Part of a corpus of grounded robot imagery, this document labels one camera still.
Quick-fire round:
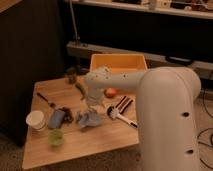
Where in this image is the dark metal fork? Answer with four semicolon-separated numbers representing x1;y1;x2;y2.
37;93;56;108

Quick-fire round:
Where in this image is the blue sponge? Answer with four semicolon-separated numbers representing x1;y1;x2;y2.
48;110;65;129

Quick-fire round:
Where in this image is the blue-grey crumpled cloth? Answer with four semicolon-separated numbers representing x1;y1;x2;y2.
75;108;102;128

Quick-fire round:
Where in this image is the dark small jar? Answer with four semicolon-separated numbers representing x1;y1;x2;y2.
66;67;77;84

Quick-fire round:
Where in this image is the green vegetable toy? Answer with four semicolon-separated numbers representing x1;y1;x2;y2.
75;82;86;100

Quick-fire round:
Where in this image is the brown small toy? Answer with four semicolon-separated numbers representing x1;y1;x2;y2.
62;107;73;123

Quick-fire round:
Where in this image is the wooden table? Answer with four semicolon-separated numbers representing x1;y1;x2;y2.
22;78;138;170

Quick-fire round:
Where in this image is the white dish brush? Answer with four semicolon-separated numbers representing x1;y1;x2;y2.
107;106;137;128

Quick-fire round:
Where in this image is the yellow plastic tray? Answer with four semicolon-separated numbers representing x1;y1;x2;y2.
90;54;147;73

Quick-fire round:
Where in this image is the grey metal shelf rail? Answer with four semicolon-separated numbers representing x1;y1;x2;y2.
66;41;213;71

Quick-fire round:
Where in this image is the white paper cup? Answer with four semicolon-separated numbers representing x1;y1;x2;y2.
26;110;46;131

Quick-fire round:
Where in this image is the orange fruit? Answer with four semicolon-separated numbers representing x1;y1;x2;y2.
104;88;117;98

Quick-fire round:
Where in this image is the brown striped item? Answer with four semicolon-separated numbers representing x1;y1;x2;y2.
115;96;133;114

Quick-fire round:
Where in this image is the green plastic cup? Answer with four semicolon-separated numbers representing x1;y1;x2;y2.
48;129;63;146

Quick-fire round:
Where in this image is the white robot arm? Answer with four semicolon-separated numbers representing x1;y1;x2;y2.
85;67;201;171

